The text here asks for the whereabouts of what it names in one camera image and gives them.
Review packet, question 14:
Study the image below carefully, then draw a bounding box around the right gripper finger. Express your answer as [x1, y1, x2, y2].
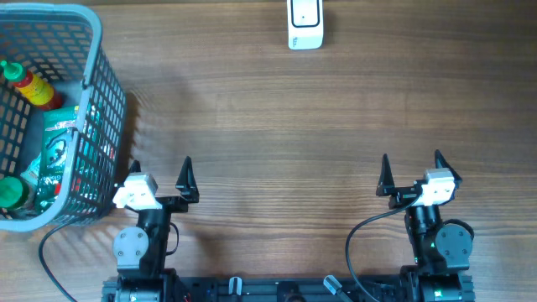
[377, 154, 395, 191]
[435, 149, 462, 185]

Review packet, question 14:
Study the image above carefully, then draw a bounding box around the green 3M gloves package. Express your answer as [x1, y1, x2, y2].
[35, 106, 79, 213]

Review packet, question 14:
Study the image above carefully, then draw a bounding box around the green lid jar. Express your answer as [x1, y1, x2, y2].
[0, 176, 34, 211]

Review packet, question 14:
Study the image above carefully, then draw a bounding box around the red sauce bottle green cap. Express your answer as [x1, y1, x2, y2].
[1, 60, 64, 111]

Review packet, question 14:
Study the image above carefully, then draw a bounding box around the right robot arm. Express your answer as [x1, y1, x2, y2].
[376, 150, 476, 302]

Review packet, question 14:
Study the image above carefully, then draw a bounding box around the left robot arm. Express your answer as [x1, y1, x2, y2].
[102, 156, 200, 302]

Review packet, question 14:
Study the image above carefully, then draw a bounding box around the white barcode scanner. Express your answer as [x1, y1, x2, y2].
[286, 0, 324, 50]

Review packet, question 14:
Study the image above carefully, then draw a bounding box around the grey plastic shopping basket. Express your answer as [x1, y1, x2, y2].
[1, 3, 128, 232]

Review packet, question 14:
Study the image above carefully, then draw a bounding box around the right black camera cable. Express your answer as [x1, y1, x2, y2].
[344, 196, 420, 302]

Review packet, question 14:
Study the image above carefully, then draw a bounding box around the black camera cable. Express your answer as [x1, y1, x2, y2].
[38, 221, 81, 302]
[344, 196, 420, 302]

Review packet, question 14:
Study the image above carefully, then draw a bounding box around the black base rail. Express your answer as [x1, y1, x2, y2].
[101, 274, 476, 302]

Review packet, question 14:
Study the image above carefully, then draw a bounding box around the left black camera cable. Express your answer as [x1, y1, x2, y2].
[38, 221, 81, 302]

